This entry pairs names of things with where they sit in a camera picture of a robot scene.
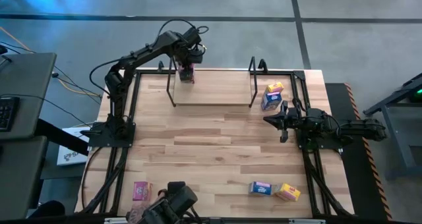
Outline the black wire shelf frame side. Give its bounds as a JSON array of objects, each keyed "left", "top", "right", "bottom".
[
  {"left": 248, "top": 55, "right": 260, "bottom": 108},
  {"left": 166, "top": 55, "right": 177, "bottom": 108}
]

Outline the yellow floor cable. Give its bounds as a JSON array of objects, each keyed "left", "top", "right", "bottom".
[{"left": 0, "top": 26, "right": 103, "bottom": 98}]

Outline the black floor cable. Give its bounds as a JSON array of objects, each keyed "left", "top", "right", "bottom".
[{"left": 0, "top": 41, "right": 104, "bottom": 105}]

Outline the wooden shelf board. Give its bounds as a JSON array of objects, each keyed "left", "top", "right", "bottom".
[{"left": 171, "top": 69, "right": 255, "bottom": 106}]

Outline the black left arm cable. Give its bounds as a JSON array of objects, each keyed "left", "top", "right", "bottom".
[{"left": 156, "top": 17, "right": 210, "bottom": 53}]

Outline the black mat with striped edge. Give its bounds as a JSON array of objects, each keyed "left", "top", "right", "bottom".
[{"left": 324, "top": 82, "right": 394, "bottom": 222}]

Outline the grey desk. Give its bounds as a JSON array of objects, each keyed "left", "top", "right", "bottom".
[{"left": 0, "top": 51, "right": 57, "bottom": 222}]

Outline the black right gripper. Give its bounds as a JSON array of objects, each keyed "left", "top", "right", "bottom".
[{"left": 262, "top": 100, "right": 299, "bottom": 144}]

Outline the black desk support beam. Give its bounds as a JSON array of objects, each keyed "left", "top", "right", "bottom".
[{"left": 34, "top": 117, "right": 90, "bottom": 156}]

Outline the black keyboard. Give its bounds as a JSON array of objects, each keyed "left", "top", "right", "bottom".
[{"left": 0, "top": 96, "right": 20, "bottom": 133}]

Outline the yellow Corn Pops cereal box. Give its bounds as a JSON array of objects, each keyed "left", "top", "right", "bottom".
[
  {"left": 265, "top": 81, "right": 285, "bottom": 94},
  {"left": 273, "top": 182, "right": 302, "bottom": 202}
]

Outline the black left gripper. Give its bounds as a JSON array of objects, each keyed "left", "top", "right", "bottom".
[{"left": 179, "top": 45, "right": 206, "bottom": 84}]

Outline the white printed cardboard box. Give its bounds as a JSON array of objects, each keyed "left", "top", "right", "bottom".
[{"left": 56, "top": 126, "right": 90, "bottom": 167}]

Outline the black keyboard cable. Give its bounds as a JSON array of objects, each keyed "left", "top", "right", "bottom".
[{"left": 0, "top": 93, "right": 94, "bottom": 129}]

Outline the black aluminium table frame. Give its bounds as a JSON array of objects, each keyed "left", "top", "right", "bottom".
[{"left": 80, "top": 69, "right": 355, "bottom": 219}]

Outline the blue Frosted Flakes cereal box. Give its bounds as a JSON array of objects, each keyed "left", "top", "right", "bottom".
[
  {"left": 248, "top": 181, "right": 274, "bottom": 197},
  {"left": 260, "top": 91, "right": 284, "bottom": 112}
]

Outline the black rounded object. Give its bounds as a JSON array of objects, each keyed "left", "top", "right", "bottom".
[{"left": 27, "top": 200, "right": 67, "bottom": 220}]

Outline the grey metal cart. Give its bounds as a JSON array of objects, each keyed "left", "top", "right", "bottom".
[{"left": 362, "top": 72, "right": 422, "bottom": 181}]

